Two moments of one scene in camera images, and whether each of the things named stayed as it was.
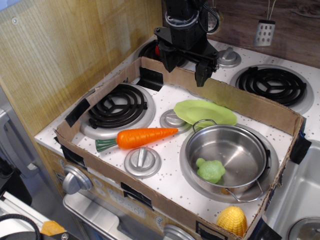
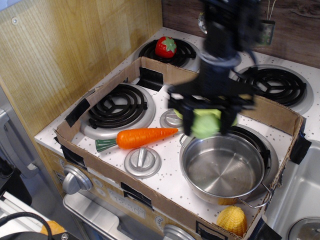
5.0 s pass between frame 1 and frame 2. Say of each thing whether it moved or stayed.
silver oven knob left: stayed
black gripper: moved
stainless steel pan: moved
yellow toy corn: stayed
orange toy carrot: stayed
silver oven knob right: stayed
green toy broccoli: moved
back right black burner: stayed
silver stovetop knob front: stayed
